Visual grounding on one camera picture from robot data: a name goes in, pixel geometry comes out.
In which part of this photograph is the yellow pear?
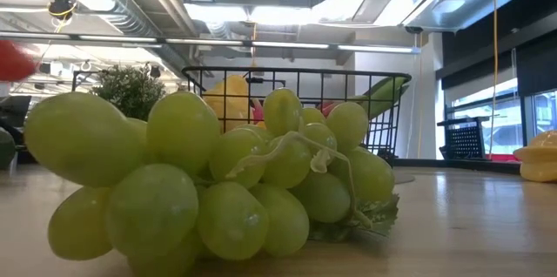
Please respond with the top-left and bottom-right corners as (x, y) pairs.
(203, 74), (254, 134)

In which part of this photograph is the green grape bunch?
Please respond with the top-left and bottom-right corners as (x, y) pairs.
(23, 87), (400, 277)

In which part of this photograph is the yellow ridged fruit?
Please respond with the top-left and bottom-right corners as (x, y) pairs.
(512, 130), (557, 183)

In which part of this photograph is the orange carrot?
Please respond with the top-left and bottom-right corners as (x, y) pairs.
(0, 39), (39, 83)

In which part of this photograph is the black bar stand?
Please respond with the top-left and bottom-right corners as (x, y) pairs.
(245, 77), (287, 89)

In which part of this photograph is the long linear ceiling light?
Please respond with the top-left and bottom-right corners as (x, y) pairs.
(0, 30), (422, 55)

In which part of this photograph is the round grey mat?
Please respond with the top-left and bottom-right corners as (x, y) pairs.
(393, 172), (417, 186)

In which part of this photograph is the small potted green plant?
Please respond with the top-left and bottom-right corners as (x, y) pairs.
(90, 65), (167, 121)

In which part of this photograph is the black perforated bin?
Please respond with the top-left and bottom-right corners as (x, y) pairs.
(437, 115), (492, 161)

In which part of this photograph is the red flat object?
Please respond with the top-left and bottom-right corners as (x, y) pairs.
(487, 152), (522, 163)

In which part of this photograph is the black ceiling dome device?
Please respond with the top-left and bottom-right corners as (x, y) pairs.
(46, 0), (78, 20)

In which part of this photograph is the black monitor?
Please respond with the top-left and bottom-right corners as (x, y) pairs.
(0, 95), (32, 129)

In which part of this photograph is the black wire basket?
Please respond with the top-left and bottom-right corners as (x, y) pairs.
(181, 65), (413, 169)

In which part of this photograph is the yellow hanging cable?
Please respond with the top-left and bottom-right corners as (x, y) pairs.
(489, 0), (500, 159)

